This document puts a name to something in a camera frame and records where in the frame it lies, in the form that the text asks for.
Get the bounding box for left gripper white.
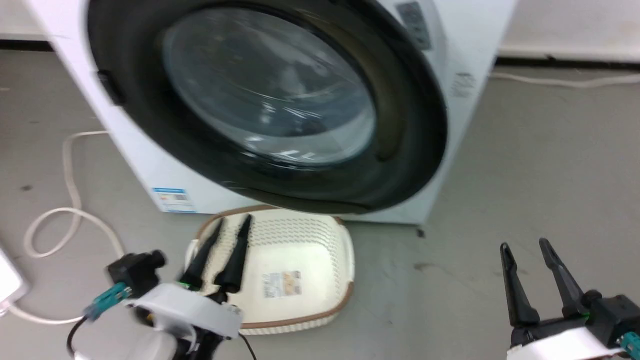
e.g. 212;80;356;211
125;213;254;360

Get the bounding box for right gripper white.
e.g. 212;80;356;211
499;238;627;360

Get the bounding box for white front-load washing machine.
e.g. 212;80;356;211
25;0;518;226

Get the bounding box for black round glass washer door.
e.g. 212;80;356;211
87;0;449;215

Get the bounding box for paper label in basket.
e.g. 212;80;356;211
263;270;302;299

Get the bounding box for blue white energy label sticker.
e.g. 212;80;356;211
151;187;198;214

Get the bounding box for white laundry basket brown rim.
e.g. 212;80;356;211
184;204;356;336

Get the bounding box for white power strip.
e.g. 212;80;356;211
0;245;29;317

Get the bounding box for grey control panel sticker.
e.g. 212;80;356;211
395;1;434;52

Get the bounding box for right teal cable connector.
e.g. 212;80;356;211
617;331;640;357

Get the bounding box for teal cable connector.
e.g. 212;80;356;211
83;282;132;322
617;331;640;357

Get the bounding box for left teal cable connector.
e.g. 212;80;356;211
83;282;132;322

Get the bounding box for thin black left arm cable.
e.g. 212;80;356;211
66;316;90;360

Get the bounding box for white power cable on floor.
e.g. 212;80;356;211
6;130;126;326

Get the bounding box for white cable along wall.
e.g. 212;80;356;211
491;71;640;89

